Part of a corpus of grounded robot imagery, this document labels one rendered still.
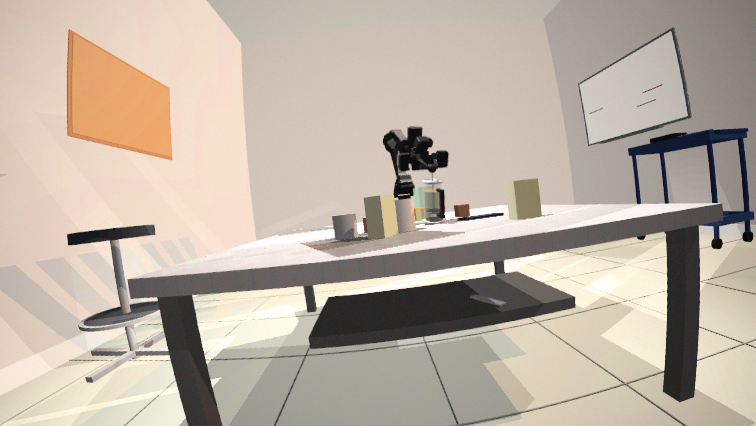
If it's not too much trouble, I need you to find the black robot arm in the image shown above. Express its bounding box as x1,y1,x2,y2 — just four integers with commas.
383,126,434,200

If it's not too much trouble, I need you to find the pale yellow rectangular block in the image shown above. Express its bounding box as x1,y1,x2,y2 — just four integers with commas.
364,195,398,239
505,178,542,220

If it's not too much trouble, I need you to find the grey cylinder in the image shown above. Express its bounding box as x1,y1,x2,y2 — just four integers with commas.
332,213,358,240

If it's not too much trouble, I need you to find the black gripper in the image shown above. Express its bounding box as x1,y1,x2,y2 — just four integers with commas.
398,150,449,171

